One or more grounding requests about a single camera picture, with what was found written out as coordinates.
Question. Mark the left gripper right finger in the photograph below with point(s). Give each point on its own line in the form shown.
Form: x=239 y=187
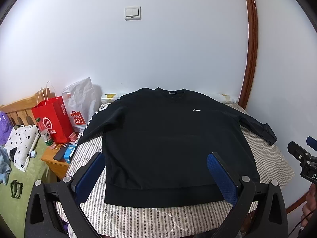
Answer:
x=269 y=220

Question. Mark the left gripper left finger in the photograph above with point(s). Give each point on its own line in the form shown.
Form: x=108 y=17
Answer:
x=42 y=219

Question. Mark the black sweatshirt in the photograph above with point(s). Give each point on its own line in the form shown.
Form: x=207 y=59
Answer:
x=156 y=144

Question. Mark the person right hand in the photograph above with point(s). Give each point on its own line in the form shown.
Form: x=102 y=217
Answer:
x=309 y=206

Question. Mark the green bed sheet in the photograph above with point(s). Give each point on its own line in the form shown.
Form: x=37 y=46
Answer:
x=15 y=195

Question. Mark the wooden bedside table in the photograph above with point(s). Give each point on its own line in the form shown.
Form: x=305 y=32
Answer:
x=58 y=167

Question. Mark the light blue cloth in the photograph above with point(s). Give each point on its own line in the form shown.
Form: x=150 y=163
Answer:
x=5 y=168

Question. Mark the black smartphone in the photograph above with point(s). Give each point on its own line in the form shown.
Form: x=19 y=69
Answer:
x=59 y=156

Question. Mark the striped quilted mattress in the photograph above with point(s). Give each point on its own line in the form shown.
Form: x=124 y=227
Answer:
x=121 y=221

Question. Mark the blue small box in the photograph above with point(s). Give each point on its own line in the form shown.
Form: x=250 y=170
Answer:
x=69 y=152

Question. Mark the plastic drink bottle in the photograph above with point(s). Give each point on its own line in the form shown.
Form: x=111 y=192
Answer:
x=45 y=134

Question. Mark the pink small cup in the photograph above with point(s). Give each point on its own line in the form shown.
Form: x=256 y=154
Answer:
x=73 y=137

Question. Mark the purple plush toy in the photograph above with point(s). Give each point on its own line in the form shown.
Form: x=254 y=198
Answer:
x=5 y=128

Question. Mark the white yellow rolled bolster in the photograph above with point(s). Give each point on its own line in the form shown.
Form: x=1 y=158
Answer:
x=223 y=98

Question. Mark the red paper shopping bag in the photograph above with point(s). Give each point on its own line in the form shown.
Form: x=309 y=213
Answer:
x=50 y=108

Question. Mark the wooden headboard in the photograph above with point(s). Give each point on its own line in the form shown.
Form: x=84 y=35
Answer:
x=20 y=112

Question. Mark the white plastic shopping bag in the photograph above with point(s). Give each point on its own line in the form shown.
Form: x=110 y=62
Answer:
x=81 y=103

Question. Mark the brown wooden door frame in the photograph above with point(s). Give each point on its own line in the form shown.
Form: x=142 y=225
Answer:
x=251 y=53

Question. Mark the white wall light switch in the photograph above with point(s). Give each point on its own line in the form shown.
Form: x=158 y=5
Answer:
x=132 y=13

